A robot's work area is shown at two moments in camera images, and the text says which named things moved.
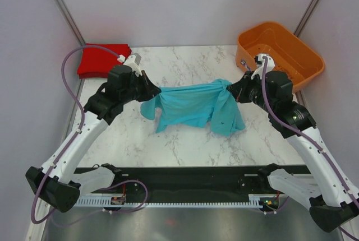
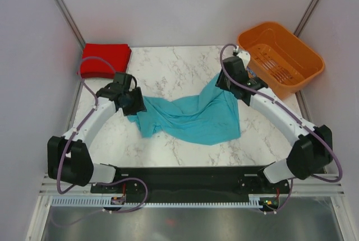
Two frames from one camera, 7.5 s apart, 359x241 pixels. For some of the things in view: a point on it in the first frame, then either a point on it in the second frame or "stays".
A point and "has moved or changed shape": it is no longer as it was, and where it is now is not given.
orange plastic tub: x=289 y=54 stays
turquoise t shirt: x=206 y=104 has moved or changed shape
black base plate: x=190 y=181 stays
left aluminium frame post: x=60 y=2 stays
